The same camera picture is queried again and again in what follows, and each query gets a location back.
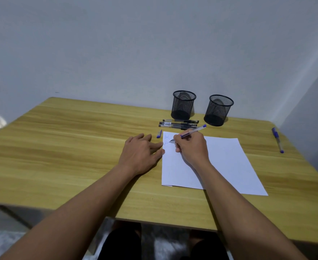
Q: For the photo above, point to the person's left middle finger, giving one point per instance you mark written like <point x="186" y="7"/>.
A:
<point x="147" y="138"/>

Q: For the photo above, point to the black mesh pen holder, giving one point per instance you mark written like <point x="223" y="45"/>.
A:
<point x="182" y="105"/>
<point x="218" y="110"/>

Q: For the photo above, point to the person's left hand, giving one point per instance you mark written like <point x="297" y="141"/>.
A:
<point x="138" y="155"/>

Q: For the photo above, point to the capped blue ballpoint pen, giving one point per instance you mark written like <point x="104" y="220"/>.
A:
<point x="277" y="139"/>

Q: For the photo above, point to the person's left little finger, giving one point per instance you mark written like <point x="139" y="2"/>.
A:
<point x="129" y="140"/>

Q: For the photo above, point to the person's left leg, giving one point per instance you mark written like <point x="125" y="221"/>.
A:
<point x="121" y="245"/>

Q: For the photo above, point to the person's right thumb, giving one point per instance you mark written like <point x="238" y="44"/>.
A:
<point x="178" y="148"/>

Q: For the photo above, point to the person's left forearm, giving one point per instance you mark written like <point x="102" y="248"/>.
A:
<point x="74" y="213"/>

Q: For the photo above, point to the clear blue ballpoint pen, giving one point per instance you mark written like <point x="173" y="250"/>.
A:
<point x="195" y="130"/>

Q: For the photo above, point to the person's left thumb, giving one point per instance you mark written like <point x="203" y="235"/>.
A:
<point x="158" y="157"/>

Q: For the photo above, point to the black gel pen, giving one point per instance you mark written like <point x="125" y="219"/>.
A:
<point x="180" y="121"/>
<point x="172" y="127"/>
<point x="176" y="123"/>

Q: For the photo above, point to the white paper sheet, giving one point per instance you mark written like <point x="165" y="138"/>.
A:
<point x="226" y="165"/>

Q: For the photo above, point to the person's right leg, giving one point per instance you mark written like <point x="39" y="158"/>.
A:
<point x="206" y="247"/>

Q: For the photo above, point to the blue pen cap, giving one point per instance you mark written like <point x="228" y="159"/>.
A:
<point x="159" y="134"/>

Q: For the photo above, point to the person's right forearm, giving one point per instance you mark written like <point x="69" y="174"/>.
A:
<point x="240" y="216"/>

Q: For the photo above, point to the person's leg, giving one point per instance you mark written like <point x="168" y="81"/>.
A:
<point x="206" y="247"/>
<point x="121" y="245"/>

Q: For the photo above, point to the grey fluffy rug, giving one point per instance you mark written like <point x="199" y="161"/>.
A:
<point x="1" y="245"/>

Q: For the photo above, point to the person's right hand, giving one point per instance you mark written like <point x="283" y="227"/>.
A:
<point x="194" y="150"/>

